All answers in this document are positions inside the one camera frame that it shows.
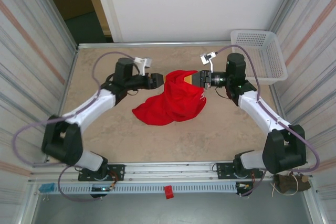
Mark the red t-shirt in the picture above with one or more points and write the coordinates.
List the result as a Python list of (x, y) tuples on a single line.
[(170, 103)]

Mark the aluminium table frame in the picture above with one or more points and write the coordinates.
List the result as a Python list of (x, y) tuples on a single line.
[(170, 167)]

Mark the small red plastic block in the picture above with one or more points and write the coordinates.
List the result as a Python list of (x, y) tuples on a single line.
[(168, 191)]

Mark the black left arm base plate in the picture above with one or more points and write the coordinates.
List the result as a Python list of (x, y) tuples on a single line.
[(116, 171)]

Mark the white perforated plastic basket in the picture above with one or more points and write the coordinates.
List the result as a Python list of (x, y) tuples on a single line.
[(262, 58)]

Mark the small blue plastic block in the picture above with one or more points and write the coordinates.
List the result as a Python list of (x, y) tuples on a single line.
[(47, 187)]

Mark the white door frame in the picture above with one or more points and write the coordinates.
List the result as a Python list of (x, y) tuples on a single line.
[(108, 6)]

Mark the small circuit board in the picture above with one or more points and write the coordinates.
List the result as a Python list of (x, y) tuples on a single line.
[(102, 189), (242, 186)]

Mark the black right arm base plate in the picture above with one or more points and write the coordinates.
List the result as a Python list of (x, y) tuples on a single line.
[(223, 170)]

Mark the brown cloth pouch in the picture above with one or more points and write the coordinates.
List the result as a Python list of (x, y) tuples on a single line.
[(286, 184)]

